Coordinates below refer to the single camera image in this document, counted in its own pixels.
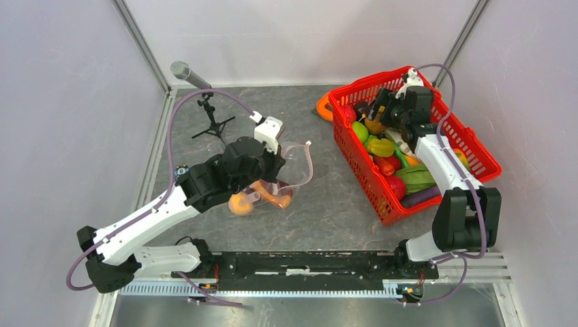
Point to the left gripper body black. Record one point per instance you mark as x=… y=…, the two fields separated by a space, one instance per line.
x=267 y=169

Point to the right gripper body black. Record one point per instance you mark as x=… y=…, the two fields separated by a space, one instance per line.
x=394 y=116

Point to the orange fruit with leaf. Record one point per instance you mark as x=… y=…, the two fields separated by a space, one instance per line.
x=241 y=203

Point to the clear zip top bag pink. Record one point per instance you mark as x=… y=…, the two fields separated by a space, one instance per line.
x=298 y=171

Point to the papaya slice orange brown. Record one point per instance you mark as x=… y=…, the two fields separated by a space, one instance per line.
x=269 y=192

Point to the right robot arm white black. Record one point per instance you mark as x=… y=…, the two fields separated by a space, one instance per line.
x=467 y=219

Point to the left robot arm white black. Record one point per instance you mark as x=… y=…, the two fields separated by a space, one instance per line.
x=110 y=253

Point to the dark mangosteen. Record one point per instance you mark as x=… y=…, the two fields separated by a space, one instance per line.
x=362 y=109

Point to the yellow star fruit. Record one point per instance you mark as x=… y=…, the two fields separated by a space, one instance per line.
x=380 y=147

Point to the red strawberry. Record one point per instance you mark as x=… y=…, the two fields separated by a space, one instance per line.
x=349 y=113

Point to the green apple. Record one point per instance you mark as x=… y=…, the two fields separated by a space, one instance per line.
x=360 y=131

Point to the black tripod stand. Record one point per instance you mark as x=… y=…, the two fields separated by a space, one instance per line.
x=215 y=128

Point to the red tomato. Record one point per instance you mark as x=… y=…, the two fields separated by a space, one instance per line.
x=395 y=162

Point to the orange carrot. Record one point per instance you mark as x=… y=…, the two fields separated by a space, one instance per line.
x=385 y=167

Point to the green leafy vegetable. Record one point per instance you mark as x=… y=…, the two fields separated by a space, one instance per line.
x=416 y=178

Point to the small blue robot toy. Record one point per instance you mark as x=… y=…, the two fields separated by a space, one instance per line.
x=181 y=170

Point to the red apple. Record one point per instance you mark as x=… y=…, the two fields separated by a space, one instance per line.
x=397 y=186

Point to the mango orange green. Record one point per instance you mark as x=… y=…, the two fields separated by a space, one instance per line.
x=462 y=158

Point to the purple eggplant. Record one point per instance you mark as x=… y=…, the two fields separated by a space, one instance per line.
x=420 y=197

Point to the red plastic basket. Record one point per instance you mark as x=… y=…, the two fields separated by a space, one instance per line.
x=387 y=207

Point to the grey microphone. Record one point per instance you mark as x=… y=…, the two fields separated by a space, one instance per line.
x=182 y=71

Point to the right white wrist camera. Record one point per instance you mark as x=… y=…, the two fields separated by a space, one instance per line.
x=410 y=79

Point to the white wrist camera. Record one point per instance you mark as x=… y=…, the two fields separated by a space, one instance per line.
x=410 y=79
x=268 y=132

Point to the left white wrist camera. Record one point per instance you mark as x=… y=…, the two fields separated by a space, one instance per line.
x=268 y=132

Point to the orange plastic handle piece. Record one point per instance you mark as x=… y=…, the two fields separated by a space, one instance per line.
x=324 y=109

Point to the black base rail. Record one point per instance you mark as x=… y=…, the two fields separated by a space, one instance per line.
x=309 y=270

